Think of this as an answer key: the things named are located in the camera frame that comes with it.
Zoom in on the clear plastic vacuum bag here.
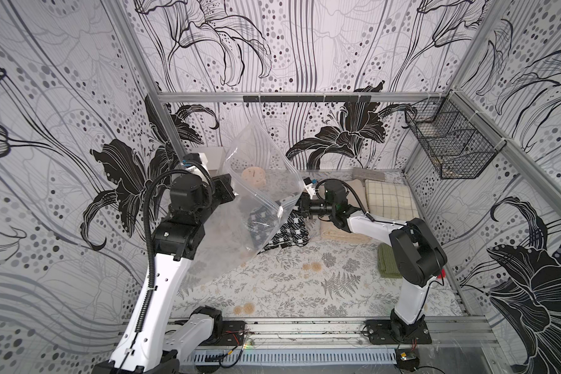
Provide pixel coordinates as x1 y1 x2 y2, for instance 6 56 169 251
179 116 304 291

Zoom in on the black white patterned scarf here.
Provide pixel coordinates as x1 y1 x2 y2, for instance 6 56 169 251
247 208 310 253

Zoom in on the beige fluffy scarf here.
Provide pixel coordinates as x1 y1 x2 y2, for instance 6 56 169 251
319 178 373 245

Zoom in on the cream checked cloth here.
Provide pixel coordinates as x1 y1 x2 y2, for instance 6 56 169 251
365 180 419 221

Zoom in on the green knitted cloth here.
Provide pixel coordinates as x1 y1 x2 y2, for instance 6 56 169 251
377 243 402 279

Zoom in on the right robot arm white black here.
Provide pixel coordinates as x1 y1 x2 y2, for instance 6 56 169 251
297 178 447 329

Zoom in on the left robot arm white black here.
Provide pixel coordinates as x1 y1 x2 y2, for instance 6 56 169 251
93 170 235 373

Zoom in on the white mini drawer unit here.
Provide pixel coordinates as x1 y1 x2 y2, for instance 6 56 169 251
184 146 225 177

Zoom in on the peach round alarm clock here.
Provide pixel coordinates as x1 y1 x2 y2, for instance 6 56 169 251
241 166 266 189

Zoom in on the grey flat sponge block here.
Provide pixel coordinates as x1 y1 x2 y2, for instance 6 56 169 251
352 168 386 182

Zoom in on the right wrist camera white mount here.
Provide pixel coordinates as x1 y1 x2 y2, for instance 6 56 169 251
303 177 319 199

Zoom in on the black wall rail strip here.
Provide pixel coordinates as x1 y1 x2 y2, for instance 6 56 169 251
242 94 372 103

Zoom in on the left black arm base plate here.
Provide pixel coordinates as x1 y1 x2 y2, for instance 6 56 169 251
201 320 246 347

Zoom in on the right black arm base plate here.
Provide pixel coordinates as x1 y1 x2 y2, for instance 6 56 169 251
362 319 433 345

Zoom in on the black wire wall basket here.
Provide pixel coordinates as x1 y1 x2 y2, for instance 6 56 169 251
405 98 504 179

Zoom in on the white cable duct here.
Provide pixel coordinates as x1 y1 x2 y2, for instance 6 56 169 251
181 348 396 366

